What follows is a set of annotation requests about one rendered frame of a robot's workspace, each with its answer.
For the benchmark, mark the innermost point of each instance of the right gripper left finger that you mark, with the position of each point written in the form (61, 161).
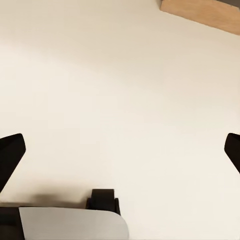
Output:
(12, 149)

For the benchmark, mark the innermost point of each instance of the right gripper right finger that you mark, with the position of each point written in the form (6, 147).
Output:
(232, 149)

